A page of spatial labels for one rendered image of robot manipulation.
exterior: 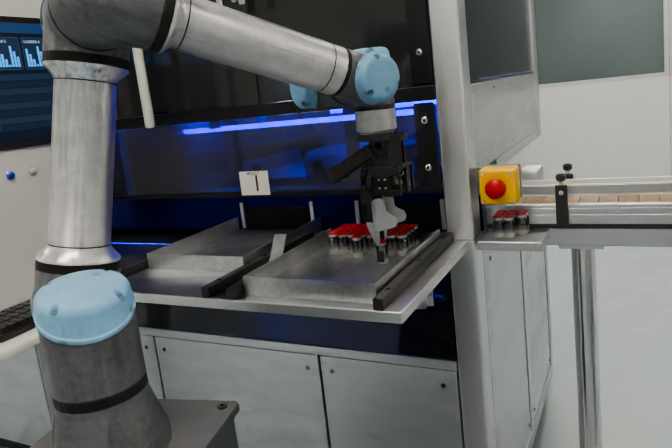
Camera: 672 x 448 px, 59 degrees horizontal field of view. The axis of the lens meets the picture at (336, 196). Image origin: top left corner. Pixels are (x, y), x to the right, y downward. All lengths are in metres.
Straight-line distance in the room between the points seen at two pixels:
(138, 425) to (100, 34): 0.49
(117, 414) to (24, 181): 0.92
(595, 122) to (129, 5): 5.29
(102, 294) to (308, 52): 0.42
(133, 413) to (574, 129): 5.32
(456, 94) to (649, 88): 4.62
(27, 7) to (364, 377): 1.22
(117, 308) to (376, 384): 0.85
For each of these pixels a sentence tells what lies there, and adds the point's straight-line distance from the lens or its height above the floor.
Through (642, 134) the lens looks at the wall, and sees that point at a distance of 5.85.
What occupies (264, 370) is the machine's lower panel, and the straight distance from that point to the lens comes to 1.67.
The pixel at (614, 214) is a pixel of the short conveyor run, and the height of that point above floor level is 0.91.
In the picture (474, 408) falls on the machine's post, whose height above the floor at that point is 0.49.
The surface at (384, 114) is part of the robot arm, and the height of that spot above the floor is 1.17.
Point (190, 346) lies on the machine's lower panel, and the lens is 1.79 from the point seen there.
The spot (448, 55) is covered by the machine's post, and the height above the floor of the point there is 1.27.
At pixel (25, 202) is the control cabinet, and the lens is 1.64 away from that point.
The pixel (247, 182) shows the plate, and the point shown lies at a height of 1.02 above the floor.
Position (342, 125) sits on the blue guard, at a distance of 1.35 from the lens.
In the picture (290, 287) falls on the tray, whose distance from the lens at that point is 1.05.
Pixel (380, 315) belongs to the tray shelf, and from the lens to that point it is 0.95.
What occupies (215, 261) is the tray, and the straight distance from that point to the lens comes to 1.28.
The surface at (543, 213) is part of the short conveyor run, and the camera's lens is 1.36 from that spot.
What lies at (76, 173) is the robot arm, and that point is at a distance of 0.91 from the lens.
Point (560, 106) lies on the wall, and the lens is 5.86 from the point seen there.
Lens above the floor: 1.23
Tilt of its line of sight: 10 degrees down
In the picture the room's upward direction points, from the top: 6 degrees counter-clockwise
